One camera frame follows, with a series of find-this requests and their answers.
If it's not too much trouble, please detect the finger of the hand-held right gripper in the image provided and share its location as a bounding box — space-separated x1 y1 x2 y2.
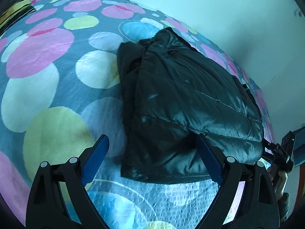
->
262 139 280 164

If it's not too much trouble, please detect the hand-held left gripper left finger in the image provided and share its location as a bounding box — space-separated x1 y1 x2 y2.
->
26 135 110 229

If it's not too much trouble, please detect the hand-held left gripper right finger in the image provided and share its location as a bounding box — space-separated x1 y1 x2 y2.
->
195 134 281 229

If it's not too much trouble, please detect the black puffer jacket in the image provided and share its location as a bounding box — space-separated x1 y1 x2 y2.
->
117 27 265 185

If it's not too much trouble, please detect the person's right hand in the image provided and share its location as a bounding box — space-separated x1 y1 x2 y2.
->
267 166 289 197

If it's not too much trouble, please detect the bed with dotted sheet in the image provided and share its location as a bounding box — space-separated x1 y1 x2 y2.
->
0 0 283 229

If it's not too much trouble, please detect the striped pillow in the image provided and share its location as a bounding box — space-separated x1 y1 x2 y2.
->
0 0 37 36

